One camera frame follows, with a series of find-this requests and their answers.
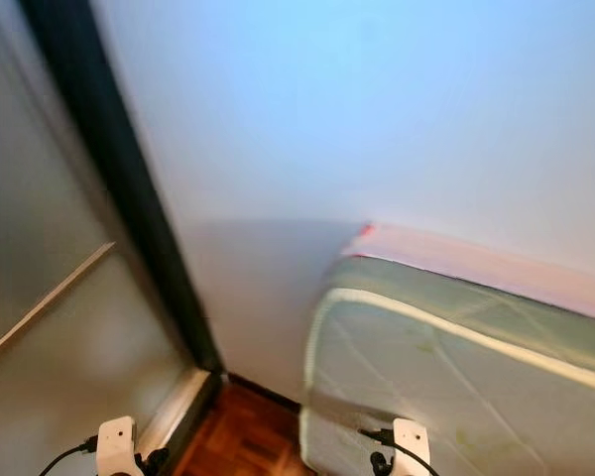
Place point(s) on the grey frosted door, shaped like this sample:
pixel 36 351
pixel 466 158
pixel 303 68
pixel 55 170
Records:
pixel 30 198

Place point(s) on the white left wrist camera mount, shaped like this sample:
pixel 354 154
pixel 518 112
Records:
pixel 115 444

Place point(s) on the dark door frame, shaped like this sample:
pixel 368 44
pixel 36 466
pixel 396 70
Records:
pixel 126 169

